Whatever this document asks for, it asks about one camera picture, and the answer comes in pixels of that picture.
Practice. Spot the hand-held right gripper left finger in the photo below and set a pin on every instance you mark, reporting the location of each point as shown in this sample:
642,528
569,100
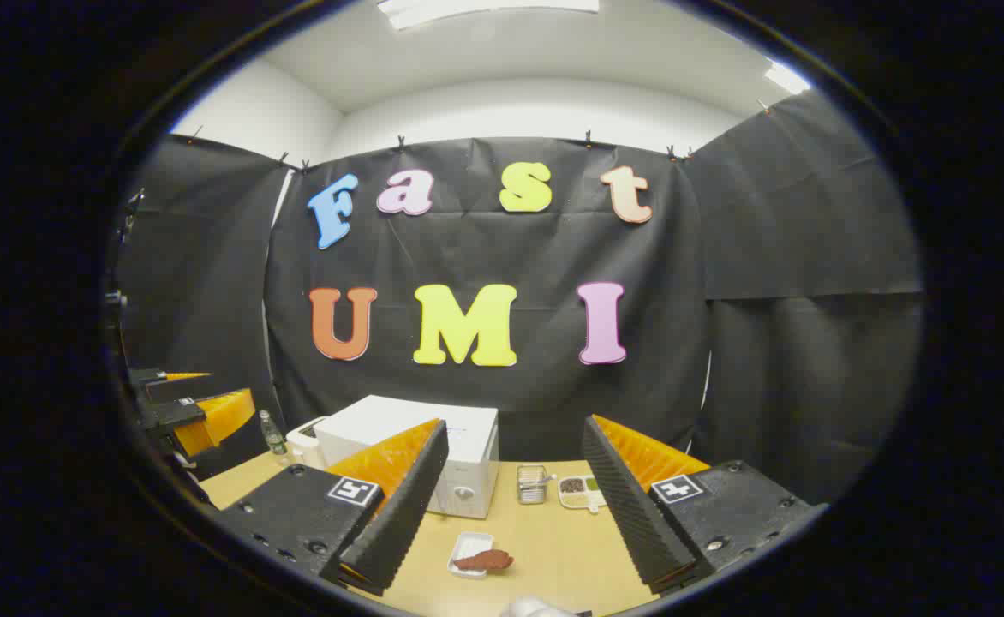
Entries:
403,514

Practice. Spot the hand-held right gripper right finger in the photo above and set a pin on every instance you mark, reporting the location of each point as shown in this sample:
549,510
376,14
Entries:
622,506

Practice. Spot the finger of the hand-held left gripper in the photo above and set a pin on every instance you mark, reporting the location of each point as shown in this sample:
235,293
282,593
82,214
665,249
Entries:
159,381
211,420

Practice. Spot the brown meat piece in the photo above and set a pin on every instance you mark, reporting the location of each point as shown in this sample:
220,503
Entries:
485,560

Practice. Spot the white microwave oven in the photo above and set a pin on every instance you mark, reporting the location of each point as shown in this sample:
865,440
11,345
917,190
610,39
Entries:
399,420

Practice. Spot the white divided spice dish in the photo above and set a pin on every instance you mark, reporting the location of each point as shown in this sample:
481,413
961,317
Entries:
577,493

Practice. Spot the clear plastic water bottle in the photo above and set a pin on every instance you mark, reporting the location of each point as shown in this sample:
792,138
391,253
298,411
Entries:
273,437

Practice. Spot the white rectangular plastic tray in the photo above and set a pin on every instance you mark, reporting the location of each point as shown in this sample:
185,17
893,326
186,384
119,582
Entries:
468,544

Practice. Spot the white toaster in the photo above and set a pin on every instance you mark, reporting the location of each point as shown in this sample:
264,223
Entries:
303,441

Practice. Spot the ceiling light panel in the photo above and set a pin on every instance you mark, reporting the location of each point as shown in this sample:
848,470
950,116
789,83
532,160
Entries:
786,79

